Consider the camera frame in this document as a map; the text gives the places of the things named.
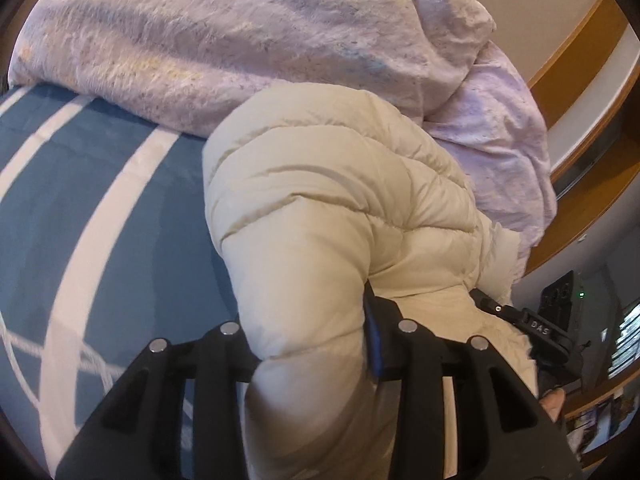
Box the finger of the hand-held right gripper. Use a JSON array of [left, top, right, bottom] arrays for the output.
[[469, 287, 523, 328]]

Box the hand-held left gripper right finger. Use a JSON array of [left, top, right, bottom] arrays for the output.
[[361, 282, 585, 480]]

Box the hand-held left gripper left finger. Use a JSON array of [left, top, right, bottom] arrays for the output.
[[55, 321, 261, 480]]

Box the cream puffer jacket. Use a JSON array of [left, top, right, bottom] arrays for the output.
[[201, 81, 541, 480]]

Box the person's right hand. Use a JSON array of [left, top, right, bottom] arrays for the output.
[[537, 389, 568, 423]]

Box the window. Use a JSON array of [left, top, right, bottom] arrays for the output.
[[606, 299, 640, 382]]

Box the wooden shelf with books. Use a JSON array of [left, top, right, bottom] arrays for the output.
[[565, 385, 640, 468]]

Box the blue white striped bed sheet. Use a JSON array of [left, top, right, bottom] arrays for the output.
[[0, 82, 261, 480]]

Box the wooden headboard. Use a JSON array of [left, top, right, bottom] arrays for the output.
[[527, 0, 628, 103]]

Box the lavender duvet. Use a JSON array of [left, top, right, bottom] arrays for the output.
[[9, 0, 558, 273]]

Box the wooden bed frame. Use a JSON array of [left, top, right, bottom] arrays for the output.
[[522, 145, 640, 276]]

